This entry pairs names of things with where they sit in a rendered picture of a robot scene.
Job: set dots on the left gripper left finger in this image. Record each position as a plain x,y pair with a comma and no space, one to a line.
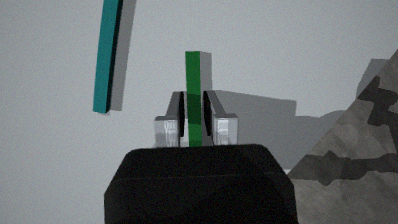
170,128

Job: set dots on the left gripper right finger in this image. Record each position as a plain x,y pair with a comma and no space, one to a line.
222,127

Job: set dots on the green rod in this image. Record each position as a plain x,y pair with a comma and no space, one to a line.
193,97

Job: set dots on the turquoise rod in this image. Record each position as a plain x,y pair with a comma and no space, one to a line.
108,37

